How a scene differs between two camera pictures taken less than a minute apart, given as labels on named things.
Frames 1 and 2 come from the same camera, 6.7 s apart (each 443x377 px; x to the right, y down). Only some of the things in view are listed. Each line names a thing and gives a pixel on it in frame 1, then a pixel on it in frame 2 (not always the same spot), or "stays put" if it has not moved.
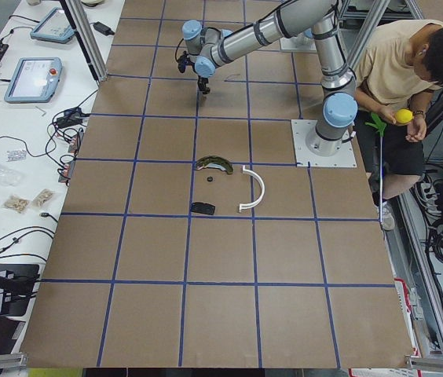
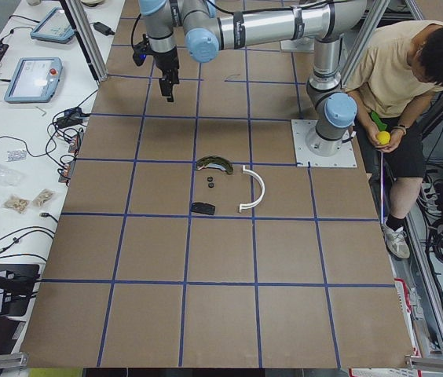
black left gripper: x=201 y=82 to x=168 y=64
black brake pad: x=203 y=208 stays put
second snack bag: x=42 y=197 stays put
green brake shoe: x=214 y=162 stays put
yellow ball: x=404 y=116 to x=383 y=137
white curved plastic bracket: x=261 y=192 stays put
